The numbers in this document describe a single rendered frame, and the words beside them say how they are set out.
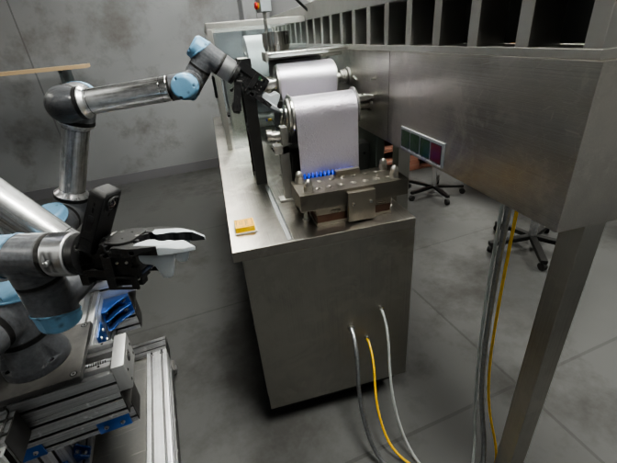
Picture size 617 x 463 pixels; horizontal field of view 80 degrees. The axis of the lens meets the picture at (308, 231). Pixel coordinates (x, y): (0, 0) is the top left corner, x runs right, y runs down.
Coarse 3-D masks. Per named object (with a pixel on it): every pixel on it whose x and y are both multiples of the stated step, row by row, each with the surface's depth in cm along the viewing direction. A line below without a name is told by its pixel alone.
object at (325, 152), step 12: (336, 132) 138; (348, 132) 139; (300, 144) 136; (312, 144) 137; (324, 144) 139; (336, 144) 140; (348, 144) 141; (300, 156) 138; (312, 156) 140; (324, 156) 141; (336, 156) 142; (348, 156) 143; (300, 168) 141; (312, 168) 142; (324, 168) 143; (336, 168) 144
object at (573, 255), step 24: (408, 168) 167; (408, 192) 173; (576, 240) 85; (552, 264) 92; (576, 264) 87; (552, 288) 94; (576, 288) 91; (552, 312) 95; (552, 336) 98; (528, 360) 107; (552, 360) 103; (528, 384) 109; (528, 408) 111; (504, 432) 125; (528, 432) 118; (504, 456) 127
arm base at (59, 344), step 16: (48, 336) 92; (64, 336) 98; (16, 352) 87; (32, 352) 89; (48, 352) 92; (64, 352) 95; (0, 368) 90; (16, 368) 88; (32, 368) 89; (48, 368) 91
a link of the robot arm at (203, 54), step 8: (200, 40) 118; (192, 48) 118; (200, 48) 118; (208, 48) 119; (216, 48) 121; (192, 56) 120; (200, 56) 119; (208, 56) 120; (216, 56) 120; (224, 56) 122; (200, 64) 120; (208, 64) 121; (216, 64) 121; (208, 72) 123; (216, 72) 123
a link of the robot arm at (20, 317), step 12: (0, 288) 86; (12, 288) 85; (0, 300) 82; (12, 300) 83; (0, 312) 82; (12, 312) 83; (24, 312) 86; (0, 324) 80; (12, 324) 83; (24, 324) 86; (12, 336) 83; (24, 336) 87; (36, 336) 89
